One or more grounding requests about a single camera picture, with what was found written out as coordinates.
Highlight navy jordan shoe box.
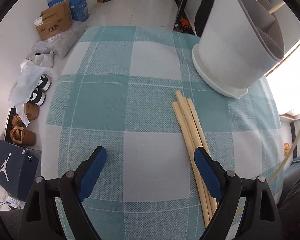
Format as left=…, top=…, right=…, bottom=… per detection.
left=0, top=140, right=39, bottom=202

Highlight brown shoe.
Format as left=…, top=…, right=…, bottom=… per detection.
left=10, top=126, right=36, bottom=146
left=24, top=102, right=40, bottom=121

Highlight teal white checkered cloth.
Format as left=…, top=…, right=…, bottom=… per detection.
left=42, top=26, right=283, bottom=239

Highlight black white sneakers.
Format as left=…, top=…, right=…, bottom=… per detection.
left=29, top=74, right=51, bottom=106

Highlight white plastic bag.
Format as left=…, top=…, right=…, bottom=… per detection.
left=8, top=51, right=57, bottom=126

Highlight grey plastic parcel bag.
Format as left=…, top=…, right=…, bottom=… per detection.
left=32, top=21, right=87, bottom=57

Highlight white grey utensil holder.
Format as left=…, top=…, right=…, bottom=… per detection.
left=192, top=0, right=285, bottom=99

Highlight brown cardboard box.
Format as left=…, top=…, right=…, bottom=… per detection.
left=33, top=1, right=73, bottom=40

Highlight black backpack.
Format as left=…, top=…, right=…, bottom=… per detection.
left=194, top=0, right=215, bottom=37

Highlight blue cardboard box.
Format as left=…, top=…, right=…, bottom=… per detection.
left=48, top=0, right=89, bottom=22

